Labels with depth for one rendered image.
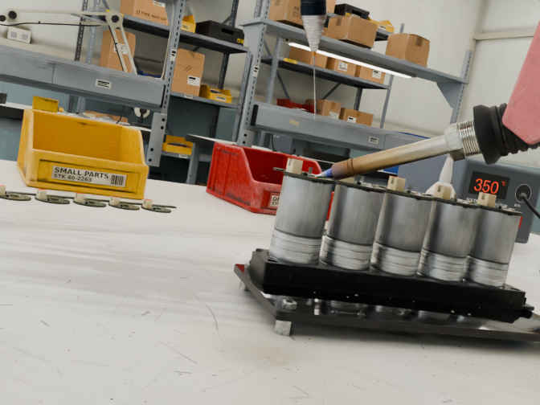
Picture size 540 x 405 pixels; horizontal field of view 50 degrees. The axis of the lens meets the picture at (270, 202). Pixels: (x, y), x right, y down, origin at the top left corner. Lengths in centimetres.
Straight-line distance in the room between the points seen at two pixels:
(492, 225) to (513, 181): 42
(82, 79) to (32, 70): 19
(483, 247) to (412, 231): 5
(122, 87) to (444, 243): 232
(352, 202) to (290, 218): 3
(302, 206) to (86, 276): 10
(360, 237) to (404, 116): 586
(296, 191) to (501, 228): 12
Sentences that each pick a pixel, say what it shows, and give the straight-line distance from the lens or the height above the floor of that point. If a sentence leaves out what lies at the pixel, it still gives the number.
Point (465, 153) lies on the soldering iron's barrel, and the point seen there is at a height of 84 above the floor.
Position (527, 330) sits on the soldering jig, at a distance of 30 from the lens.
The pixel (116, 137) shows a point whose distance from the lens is 64.
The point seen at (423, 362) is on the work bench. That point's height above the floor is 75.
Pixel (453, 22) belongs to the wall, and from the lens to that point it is 654.
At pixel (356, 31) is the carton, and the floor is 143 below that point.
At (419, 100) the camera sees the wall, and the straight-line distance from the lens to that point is 625.
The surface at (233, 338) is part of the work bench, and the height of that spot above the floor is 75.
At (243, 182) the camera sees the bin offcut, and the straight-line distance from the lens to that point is 60.
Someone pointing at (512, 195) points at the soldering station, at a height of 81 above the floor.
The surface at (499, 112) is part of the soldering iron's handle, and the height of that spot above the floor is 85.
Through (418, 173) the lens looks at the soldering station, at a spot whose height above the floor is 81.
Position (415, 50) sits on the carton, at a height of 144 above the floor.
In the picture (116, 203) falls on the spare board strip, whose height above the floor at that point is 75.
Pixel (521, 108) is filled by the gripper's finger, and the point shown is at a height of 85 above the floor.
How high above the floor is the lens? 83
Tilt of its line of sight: 6 degrees down
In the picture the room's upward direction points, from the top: 11 degrees clockwise
